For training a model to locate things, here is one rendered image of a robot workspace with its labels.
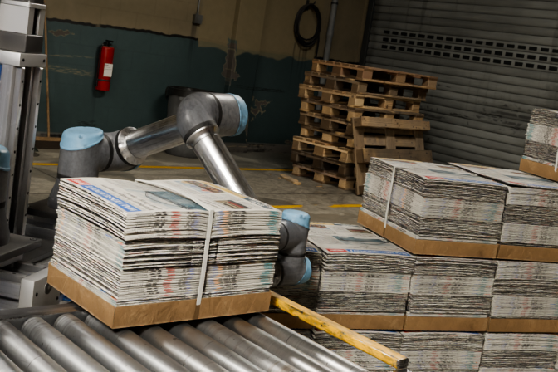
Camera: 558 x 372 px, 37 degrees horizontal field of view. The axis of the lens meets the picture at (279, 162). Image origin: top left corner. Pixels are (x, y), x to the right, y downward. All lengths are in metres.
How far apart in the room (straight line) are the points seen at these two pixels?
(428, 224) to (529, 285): 0.43
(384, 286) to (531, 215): 0.52
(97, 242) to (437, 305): 1.22
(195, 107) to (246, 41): 8.23
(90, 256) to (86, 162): 0.78
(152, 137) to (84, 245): 0.76
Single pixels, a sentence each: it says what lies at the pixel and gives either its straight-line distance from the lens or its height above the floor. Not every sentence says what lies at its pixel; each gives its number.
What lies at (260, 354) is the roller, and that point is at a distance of 1.59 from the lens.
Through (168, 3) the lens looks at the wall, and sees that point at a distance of 9.80.
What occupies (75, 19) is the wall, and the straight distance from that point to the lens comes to 9.24.
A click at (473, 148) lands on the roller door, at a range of 10.33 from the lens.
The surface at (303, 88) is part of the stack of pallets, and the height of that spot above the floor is 0.97.
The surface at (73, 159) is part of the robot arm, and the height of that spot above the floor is 0.97.
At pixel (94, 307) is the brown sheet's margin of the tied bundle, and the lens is 1.66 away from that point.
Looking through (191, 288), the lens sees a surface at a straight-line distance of 1.68.
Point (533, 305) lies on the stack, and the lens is 2.75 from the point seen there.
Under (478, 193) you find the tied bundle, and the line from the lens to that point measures 2.52.
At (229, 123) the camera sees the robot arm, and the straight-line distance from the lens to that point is 2.23.
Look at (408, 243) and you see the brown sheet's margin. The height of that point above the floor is 0.86.
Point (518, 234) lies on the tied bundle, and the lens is 2.64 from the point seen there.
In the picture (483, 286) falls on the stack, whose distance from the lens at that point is 2.62.
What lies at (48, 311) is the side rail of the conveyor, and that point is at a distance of 1.69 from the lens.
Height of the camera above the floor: 1.36
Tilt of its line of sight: 8 degrees down
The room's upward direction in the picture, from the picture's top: 9 degrees clockwise
